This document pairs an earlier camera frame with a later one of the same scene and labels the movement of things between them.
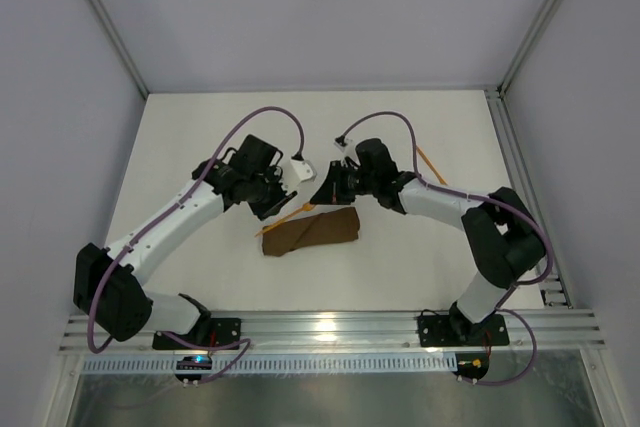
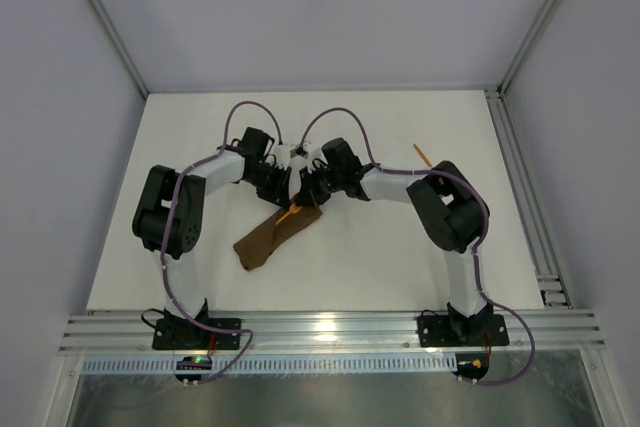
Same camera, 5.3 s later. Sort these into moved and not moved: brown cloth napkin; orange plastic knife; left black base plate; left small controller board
Moved: brown cloth napkin
Not moved: left black base plate; left small controller board; orange plastic knife
